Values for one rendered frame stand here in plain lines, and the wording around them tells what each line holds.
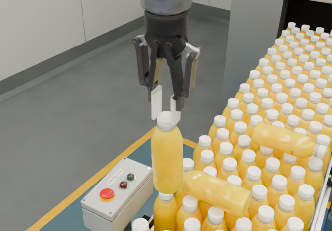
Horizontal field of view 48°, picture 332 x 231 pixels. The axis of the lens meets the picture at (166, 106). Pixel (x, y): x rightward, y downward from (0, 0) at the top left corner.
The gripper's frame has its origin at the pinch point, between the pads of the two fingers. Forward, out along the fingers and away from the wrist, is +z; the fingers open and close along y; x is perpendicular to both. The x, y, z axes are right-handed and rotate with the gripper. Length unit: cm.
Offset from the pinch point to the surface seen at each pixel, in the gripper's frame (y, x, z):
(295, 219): 28.9, 13.3, 31.4
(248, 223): 19.2, 6.4, 31.5
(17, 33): -243, 156, 91
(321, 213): 35, 39, 52
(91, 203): -17.9, -6.9, 31.8
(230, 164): 8.0, 23.7, 31.5
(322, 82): 23, 86, 31
